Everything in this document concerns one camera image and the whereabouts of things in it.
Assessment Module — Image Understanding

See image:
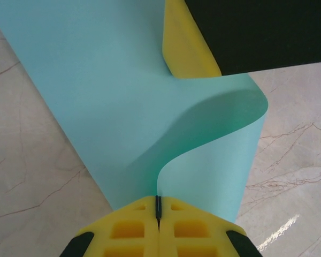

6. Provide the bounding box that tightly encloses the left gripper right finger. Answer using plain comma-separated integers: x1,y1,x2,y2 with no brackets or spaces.
159,195,264,257

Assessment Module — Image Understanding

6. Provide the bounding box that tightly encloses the teal paper sheet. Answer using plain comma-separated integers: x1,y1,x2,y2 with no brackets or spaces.
0,0,270,224

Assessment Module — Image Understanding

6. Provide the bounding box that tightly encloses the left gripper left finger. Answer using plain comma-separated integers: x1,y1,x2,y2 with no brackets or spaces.
60,195,161,257

